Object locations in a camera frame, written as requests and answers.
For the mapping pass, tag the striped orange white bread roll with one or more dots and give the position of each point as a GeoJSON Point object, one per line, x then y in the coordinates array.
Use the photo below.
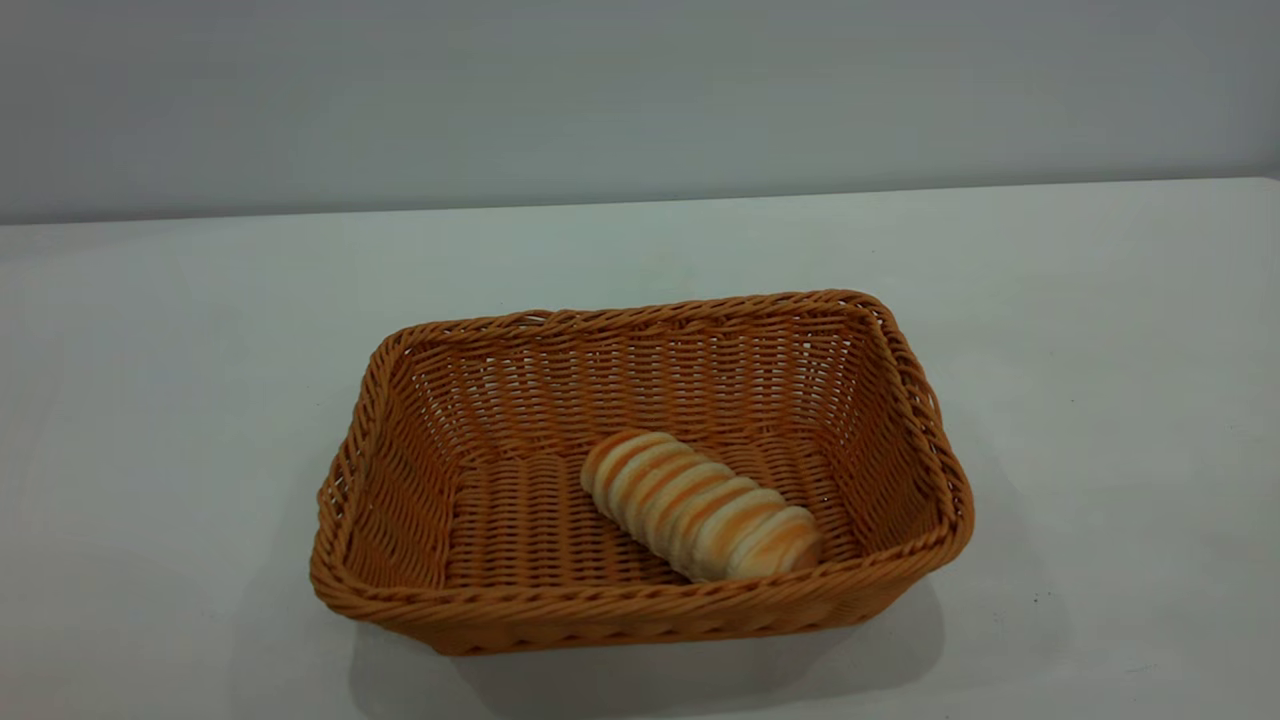
{"type": "Point", "coordinates": [690, 510]}

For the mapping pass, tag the orange woven wicker basket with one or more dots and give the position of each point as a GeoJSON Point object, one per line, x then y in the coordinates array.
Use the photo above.
{"type": "Point", "coordinates": [520, 520]}

